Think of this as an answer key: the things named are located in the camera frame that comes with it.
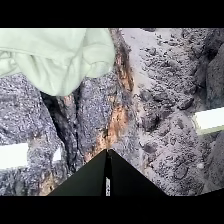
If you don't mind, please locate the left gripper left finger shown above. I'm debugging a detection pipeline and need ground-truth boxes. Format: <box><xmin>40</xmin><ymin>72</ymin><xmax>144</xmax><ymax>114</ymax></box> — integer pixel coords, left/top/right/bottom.
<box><xmin>48</xmin><ymin>149</ymin><xmax>108</xmax><ymax>197</ymax></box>

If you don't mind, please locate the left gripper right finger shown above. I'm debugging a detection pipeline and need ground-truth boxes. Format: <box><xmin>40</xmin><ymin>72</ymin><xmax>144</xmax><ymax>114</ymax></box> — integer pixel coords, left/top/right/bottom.
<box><xmin>108</xmin><ymin>148</ymin><xmax>168</xmax><ymax>197</ymax></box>

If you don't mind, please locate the pale green garment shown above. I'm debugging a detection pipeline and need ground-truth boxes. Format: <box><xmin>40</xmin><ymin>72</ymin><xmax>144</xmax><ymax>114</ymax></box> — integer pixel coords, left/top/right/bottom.
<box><xmin>0</xmin><ymin>27</ymin><xmax>117</xmax><ymax>97</ymax></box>

